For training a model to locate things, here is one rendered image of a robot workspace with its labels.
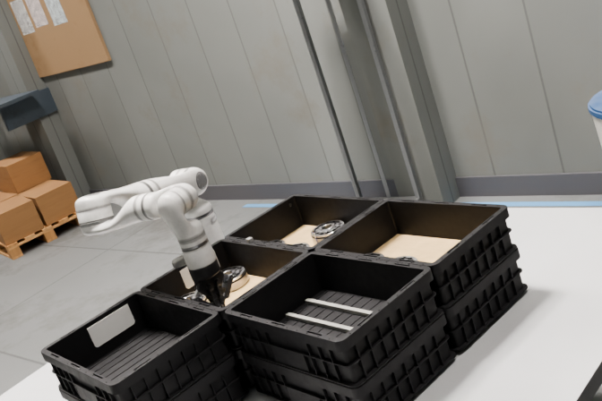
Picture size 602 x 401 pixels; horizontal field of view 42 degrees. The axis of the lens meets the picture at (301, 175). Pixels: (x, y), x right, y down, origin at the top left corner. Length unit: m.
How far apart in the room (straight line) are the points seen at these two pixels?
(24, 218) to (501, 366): 5.39
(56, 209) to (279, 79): 2.55
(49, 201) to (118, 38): 1.53
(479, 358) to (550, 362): 0.16
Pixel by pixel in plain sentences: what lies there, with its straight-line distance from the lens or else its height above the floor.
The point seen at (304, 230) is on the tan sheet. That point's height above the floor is 0.83.
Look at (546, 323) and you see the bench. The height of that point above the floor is 0.70.
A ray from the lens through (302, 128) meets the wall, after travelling 5.11.
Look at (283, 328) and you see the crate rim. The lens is 1.65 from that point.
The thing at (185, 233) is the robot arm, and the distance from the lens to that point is 1.90.
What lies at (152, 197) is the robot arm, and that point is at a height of 1.19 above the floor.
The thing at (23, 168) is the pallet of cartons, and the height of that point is 0.56.
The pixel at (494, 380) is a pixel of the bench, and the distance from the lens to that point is 1.71.
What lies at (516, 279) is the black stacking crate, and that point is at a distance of 1.96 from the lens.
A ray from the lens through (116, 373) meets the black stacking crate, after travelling 2.01.
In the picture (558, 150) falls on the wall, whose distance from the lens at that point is 4.20.
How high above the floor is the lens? 1.66
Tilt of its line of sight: 16 degrees down
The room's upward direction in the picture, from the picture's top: 19 degrees counter-clockwise
